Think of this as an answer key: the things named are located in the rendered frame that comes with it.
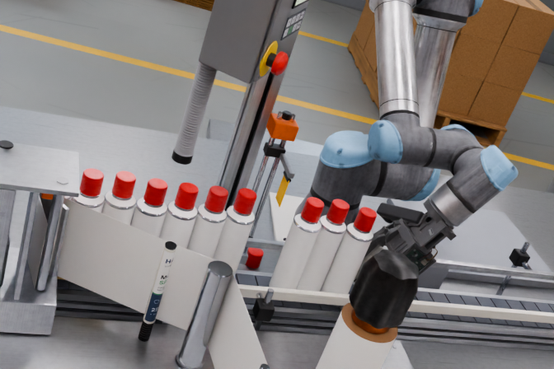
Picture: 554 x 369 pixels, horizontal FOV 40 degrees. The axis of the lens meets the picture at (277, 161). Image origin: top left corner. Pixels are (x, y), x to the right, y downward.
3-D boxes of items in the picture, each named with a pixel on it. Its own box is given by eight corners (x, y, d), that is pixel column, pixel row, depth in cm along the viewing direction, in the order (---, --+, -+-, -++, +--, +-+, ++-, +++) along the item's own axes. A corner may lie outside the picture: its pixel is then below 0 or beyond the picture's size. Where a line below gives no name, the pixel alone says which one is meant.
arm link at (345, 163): (305, 174, 174) (321, 121, 168) (360, 180, 178) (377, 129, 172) (317, 202, 164) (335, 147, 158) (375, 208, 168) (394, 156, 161)
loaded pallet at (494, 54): (499, 150, 486) (565, 20, 445) (379, 121, 467) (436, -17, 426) (445, 73, 589) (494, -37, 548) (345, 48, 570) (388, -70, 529)
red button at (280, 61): (267, 50, 117) (284, 58, 116) (276, 44, 120) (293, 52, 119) (260, 72, 118) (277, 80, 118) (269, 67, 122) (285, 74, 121)
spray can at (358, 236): (323, 306, 143) (361, 219, 134) (314, 288, 148) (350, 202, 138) (348, 307, 145) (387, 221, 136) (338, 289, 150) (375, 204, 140)
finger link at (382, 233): (358, 254, 142) (393, 224, 140) (355, 249, 144) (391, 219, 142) (373, 266, 145) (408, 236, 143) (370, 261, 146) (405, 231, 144)
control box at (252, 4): (196, 62, 120) (228, -56, 111) (238, 39, 135) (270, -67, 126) (253, 87, 118) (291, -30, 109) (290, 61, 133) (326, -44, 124)
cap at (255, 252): (251, 270, 155) (256, 257, 154) (240, 260, 157) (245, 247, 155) (262, 265, 158) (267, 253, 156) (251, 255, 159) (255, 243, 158)
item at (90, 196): (55, 282, 127) (77, 179, 118) (55, 262, 131) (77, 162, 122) (86, 284, 129) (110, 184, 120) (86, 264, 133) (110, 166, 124)
